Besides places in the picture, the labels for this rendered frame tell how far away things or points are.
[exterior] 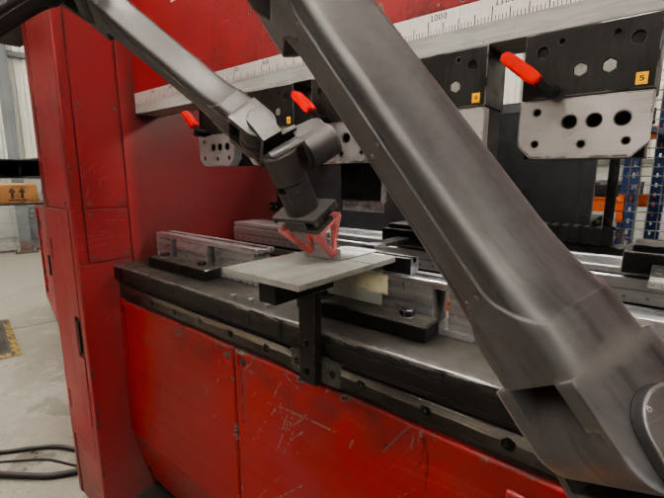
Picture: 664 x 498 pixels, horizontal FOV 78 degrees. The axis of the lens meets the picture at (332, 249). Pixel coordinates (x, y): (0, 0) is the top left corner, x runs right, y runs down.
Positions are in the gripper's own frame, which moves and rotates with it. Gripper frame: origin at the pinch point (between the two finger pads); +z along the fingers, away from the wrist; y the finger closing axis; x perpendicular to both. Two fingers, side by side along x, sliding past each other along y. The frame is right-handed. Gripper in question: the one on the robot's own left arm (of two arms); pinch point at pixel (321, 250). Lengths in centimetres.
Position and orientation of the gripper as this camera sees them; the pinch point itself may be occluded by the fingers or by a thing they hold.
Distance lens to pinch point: 74.4
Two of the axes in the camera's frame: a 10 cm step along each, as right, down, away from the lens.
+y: -7.7, -1.1, 6.3
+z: 3.2, 7.9, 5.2
